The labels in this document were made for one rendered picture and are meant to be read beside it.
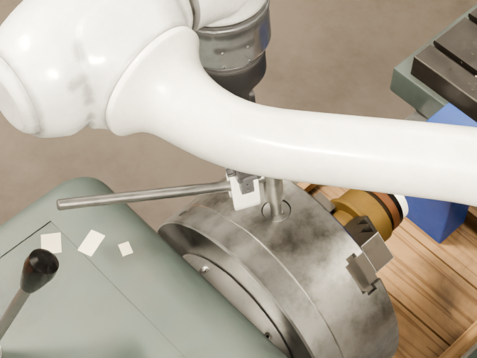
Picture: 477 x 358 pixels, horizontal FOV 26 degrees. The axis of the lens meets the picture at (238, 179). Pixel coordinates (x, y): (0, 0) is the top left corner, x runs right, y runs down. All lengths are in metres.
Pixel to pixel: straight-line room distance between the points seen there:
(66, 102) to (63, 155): 2.04
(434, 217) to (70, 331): 0.66
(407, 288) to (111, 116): 0.86
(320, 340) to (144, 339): 0.21
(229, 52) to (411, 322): 0.70
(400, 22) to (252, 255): 2.03
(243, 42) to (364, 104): 1.98
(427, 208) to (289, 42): 1.53
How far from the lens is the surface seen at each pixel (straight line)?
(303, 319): 1.16
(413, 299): 1.56
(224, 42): 0.93
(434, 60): 1.72
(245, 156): 0.77
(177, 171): 2.75
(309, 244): 1.18
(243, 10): 0.91
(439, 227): 1.58
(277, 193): 1.16
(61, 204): 1.10
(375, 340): 1.24
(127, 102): 0.78
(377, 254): 1.24
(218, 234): 1.19
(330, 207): 1.36
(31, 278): 0.99
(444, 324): 1.55
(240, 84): 0.98
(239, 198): 1.14
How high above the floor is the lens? 2.24
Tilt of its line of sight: 55 degrees down
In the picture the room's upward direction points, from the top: straight up
